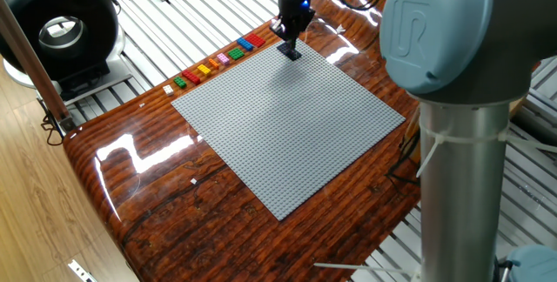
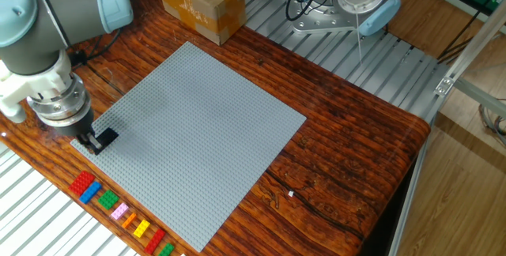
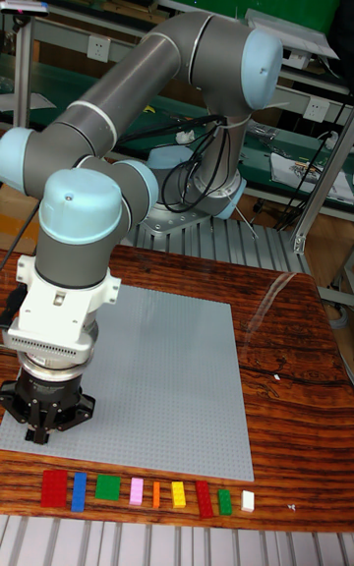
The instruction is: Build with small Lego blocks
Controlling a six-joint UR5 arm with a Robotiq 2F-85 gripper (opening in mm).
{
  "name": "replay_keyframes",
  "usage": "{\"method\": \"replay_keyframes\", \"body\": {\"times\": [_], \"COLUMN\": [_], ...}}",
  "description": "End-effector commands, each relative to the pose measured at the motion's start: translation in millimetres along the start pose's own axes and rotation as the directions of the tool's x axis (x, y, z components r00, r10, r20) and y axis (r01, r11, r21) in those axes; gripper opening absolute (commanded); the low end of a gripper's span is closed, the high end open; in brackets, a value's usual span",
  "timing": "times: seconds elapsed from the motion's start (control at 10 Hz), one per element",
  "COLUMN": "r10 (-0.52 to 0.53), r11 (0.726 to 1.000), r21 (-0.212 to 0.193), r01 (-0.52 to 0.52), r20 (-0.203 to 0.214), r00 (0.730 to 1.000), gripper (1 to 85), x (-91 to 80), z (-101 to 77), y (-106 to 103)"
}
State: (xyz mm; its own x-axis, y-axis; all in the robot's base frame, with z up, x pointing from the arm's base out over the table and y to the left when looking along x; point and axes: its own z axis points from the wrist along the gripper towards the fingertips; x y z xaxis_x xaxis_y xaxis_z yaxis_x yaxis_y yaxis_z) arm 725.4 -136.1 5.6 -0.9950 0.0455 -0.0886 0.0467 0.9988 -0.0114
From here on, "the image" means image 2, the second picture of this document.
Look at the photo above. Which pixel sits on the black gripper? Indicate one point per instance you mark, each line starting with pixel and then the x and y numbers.
pixel 75 125

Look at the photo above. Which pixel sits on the black Lego plate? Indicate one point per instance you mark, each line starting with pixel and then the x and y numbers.
pixel 108 136

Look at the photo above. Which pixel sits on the wide red Lego plate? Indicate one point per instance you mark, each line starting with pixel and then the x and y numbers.
pixel 81 183

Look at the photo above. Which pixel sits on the blue Lego plate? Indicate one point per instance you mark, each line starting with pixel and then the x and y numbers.
pixel 90 192

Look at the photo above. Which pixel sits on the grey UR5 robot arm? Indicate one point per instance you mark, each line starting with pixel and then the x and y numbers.
pixel 59 15

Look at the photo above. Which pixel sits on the green square Lego plate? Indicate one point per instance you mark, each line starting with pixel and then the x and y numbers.
pixel 108 199

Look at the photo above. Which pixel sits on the pink Lego brick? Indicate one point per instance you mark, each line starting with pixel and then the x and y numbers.
pixel 119 211

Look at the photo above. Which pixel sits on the thin orange Lego brick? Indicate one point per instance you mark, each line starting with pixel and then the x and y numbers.
pixel 129 220

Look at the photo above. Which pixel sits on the yellow Lego brick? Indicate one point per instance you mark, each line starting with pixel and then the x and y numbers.
pixel 141 228

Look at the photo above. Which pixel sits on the grey Lego baseplate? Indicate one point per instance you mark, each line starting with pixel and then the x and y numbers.
pixel 193 149

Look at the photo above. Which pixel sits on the long red Lego plate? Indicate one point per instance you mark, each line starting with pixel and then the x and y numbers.
pixel 155 241

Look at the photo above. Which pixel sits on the small green Lego brick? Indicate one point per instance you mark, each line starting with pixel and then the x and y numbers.
pixel 166 249

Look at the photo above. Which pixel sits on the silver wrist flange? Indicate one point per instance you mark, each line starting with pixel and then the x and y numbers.
pixel 59 106

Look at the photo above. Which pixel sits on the taped cardboard box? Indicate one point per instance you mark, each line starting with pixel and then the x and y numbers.
pixel 201 7

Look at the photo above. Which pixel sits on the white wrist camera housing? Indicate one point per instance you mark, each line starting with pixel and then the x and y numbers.
pixel 27 86

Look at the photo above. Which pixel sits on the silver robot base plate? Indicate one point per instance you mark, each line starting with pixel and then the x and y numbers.
pixel 320 25

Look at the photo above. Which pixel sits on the silver corner bracket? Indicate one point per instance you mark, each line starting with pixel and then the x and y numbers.
pixel 443 87

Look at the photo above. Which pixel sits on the slanted metal frame beam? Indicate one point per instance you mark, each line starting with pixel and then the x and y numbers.
pixel 470 46

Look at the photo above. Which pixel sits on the grey aluminium frame beam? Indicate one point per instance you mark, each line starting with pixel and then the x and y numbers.
pixel 482 96

